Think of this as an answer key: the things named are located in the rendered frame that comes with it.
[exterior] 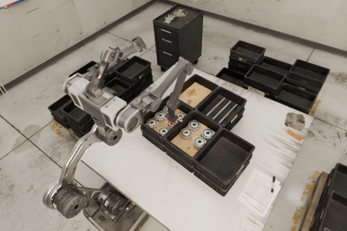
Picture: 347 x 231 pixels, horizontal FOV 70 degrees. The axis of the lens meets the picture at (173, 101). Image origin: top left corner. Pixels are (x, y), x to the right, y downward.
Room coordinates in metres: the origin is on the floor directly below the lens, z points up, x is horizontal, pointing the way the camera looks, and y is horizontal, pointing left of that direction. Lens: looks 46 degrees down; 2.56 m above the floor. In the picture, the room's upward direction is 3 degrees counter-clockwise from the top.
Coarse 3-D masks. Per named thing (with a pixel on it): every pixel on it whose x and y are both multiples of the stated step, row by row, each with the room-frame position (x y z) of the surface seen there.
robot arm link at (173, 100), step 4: (192, 68) 1.35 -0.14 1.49; (184, 72) 1.36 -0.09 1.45; (188, 72) 1.34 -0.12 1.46; (180, 76) 1.36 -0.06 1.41; (184, 76) 1.35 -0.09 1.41; (180, 80) 1.35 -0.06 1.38; (184, 80) 1.38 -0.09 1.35; (176, 84) 1.37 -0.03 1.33; (180, 84) 1.35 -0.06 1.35; (176, 88) 1.36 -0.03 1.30; (180, 88) 1.35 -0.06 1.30; (172, 92) 1.37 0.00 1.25; (176, 92) 1.35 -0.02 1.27; (180, 92) 1.37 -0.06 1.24; (172, 96) 1.35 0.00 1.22; (176, 96) 1.34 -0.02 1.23; (172, 100) 1.35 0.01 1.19; (176, 100) 1.34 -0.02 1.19; (168, 104) 1.36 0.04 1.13; (172, 104) 1.35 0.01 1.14; (176, 104) 1.35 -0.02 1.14; (172, 108) 1.33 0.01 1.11
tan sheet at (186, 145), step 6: (186, 126) 1.36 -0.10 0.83; (204, 126) 1.35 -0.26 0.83; (198, 132) 1.30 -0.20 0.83; (174, 138) 1.24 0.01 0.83; (180, 138) 1.24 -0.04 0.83; (192, 138) 1.23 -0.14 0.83; (180, 144) 1.18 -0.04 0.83; (186, 144) 1.18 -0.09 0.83; (192, 144) 1.17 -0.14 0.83; (186, 150) 1.12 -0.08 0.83; (192, 150) 1.12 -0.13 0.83; (198, 150) 1.11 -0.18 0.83; (192, 156) 1.06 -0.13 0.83
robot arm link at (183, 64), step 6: (180, 60) 1.34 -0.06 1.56; (186, 60) 1.33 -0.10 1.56; (180, 66) 1.30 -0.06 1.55; (186, 66) 1.32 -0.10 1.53; (174, 72) 1.26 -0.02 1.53; (180, 72) 1.28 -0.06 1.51; (168, 78) 1.22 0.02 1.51; (174, 78) 1.23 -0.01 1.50; (162, 84) 1.19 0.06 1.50; (168, 84) 1.19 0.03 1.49; (156, 90) 1.15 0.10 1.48; (162, 90) 1.15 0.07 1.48; (144, 96) 1.11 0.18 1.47; (156, 96) 1.11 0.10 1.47; (156, 102) 1.07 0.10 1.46; (150, 108) 1.05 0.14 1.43; (156, 108) 1.07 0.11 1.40
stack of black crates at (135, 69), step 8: (136, 56) 2.79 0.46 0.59; (128, 64) 2.69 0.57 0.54; (136, 64) 2.75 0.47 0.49; (144, 64) 2.71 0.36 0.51; (120, 72) 2.57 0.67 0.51; (128, 72) 2.59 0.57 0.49; (136, 72) 2.58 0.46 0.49; (144, 72) 2.52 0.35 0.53; (128, 80) 2.37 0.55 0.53; (136, 80) 2.41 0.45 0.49; (144, 80) 2.50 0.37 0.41; (152, 80) 2.63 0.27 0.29; (136, 88) 2.39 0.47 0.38; (144, 88) 2.48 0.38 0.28; (136, 96) 2.36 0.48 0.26
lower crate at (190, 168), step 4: (168, 152) 1.16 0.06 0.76; (172, 152) 1.12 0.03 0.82; (172, 156) 1.13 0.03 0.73; (176, 156) 1.09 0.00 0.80; (176, 160) 1.10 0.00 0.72; (180, 160) 1.07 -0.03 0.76; (180, 164) 1.06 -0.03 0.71; (184, 164) 1.04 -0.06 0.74; (188, 164) 1.00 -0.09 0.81; (188, 168) 1.01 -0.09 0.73; (192, 168) 0.99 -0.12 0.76; (192, 172) 0.98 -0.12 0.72
